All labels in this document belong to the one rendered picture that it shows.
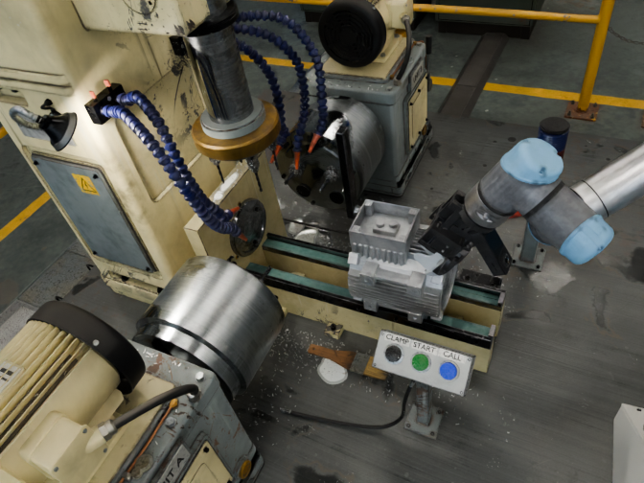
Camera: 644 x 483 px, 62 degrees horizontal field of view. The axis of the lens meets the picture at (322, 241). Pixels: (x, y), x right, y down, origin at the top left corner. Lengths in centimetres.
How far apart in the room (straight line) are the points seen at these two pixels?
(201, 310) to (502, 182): 56
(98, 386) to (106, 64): 59
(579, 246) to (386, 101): 78
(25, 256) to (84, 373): 255
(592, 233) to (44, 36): 90
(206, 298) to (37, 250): 237
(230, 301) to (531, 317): 74
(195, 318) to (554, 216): 62
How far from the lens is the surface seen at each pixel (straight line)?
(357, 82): 151
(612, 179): 98
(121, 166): 115
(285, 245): 140
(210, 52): 100
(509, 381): 128
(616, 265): 155
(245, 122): 106
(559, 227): 84
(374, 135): 142
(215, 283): 103
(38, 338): 82
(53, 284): 239
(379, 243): 108
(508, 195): 84
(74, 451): 77
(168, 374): 95
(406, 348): 99
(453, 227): 95
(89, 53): 108
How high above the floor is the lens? 191
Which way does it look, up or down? 45 degrees down
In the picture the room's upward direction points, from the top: 11 degrees counter-clockwise
